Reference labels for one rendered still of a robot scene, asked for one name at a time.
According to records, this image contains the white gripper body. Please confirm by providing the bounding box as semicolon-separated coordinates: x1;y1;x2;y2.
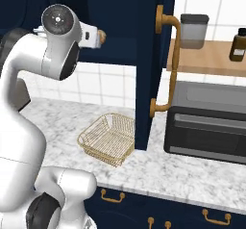
87;24;99;50

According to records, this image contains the tan bread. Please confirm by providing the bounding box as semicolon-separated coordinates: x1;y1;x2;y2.
97;29;108;46

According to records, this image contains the navy cabinet door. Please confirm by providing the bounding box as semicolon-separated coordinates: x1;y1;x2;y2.
134;0;178;151

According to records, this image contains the navy base cabinet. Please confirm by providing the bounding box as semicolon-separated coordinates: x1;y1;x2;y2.
83;186;246;229

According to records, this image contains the grey canister with dark lid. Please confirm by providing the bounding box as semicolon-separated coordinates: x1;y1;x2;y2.
179;13;210;50

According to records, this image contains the wooden shelf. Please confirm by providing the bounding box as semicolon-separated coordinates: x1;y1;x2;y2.
165;38;246;79

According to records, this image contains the brown bottle with black cap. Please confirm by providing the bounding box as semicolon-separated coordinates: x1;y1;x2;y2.
228;27;246;63

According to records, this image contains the black and grey toaster oven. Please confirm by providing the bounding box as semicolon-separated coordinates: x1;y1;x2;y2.
162;80;246;165

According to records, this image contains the navy wall cabinet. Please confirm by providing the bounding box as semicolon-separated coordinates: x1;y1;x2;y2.
0;0;159;66

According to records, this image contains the long brass door handle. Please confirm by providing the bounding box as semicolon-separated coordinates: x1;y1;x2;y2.
148;4;183;119

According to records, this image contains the gold wire basket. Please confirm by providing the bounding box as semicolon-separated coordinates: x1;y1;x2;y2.
76;112;136;168

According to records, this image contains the brass drawer handle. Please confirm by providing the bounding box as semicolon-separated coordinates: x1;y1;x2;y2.
201;208;233;227
100;188;126;204

